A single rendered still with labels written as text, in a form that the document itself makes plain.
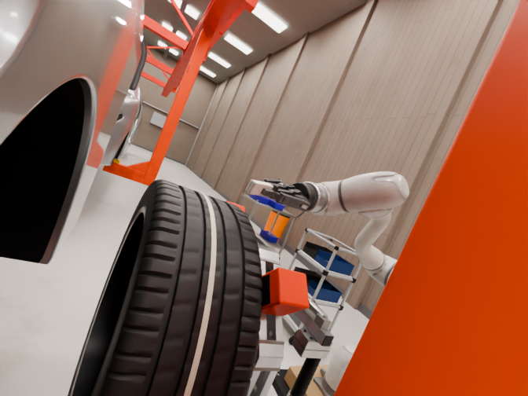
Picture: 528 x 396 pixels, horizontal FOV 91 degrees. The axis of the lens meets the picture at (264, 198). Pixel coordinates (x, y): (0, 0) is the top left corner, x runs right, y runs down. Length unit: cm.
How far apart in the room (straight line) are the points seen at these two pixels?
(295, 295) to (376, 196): 36
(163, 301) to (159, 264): 6
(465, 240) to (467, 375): 10
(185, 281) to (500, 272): 39
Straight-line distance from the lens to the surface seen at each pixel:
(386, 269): 124
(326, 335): 76
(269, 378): 63
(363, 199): 77
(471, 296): 27
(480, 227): 28
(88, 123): 83
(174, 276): 47
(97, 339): 99
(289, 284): 54
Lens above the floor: 127
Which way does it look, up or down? 3 degrees down
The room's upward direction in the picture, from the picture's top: 23 degrees clockwise
